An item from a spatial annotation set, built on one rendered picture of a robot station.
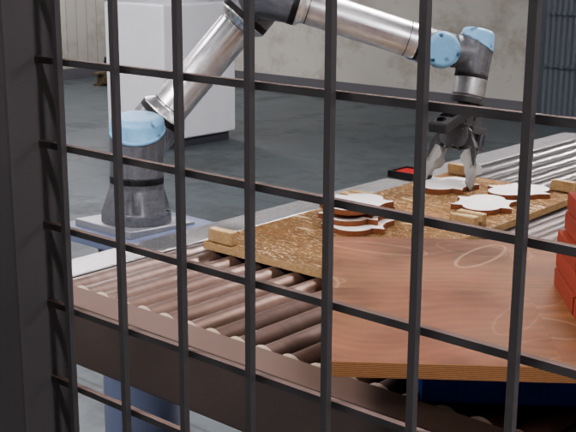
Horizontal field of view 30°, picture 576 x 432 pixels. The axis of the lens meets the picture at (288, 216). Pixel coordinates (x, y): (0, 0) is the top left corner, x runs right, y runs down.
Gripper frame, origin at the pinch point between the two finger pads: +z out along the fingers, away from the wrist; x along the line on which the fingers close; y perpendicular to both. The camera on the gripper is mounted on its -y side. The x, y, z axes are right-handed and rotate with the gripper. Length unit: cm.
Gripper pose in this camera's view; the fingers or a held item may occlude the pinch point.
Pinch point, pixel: (447, 183)
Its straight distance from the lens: 244.1
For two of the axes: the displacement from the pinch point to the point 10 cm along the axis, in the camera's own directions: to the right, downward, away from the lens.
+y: 6.3, 0.7, 7.8
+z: -1.7, 9.8, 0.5
